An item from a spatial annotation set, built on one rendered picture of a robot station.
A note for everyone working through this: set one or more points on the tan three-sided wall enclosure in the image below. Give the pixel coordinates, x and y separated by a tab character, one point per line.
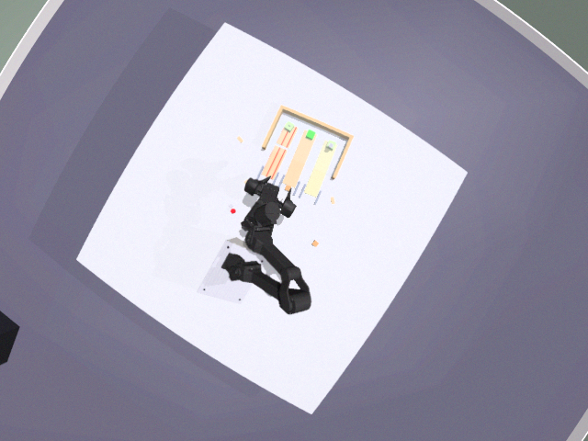
305	139

